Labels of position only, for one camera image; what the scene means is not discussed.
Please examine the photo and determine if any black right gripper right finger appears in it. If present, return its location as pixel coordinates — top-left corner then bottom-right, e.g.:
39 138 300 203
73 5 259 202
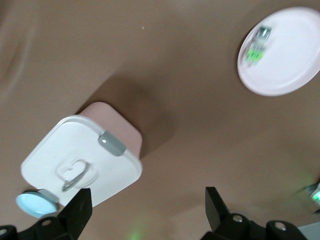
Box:
203 186 305 240

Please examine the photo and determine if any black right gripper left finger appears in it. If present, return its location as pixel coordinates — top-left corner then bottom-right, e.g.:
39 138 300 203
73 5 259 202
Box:
0 187 93 240

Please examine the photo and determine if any pink box with white lid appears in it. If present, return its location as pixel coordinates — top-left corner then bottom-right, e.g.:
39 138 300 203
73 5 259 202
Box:
21 101 144 210

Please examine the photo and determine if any light blue round plate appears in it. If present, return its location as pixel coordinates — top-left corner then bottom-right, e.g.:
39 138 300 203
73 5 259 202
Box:
15 191 58 220

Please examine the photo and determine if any brown table cover mat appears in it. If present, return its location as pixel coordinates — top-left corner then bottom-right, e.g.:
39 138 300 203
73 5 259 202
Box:
0 0 320 240

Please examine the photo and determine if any pink round plate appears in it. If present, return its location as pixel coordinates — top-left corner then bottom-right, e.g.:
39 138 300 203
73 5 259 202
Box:
236 6 320 97

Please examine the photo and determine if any green and clear switch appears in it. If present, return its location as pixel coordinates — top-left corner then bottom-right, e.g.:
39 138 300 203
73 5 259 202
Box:
241 24 273 68

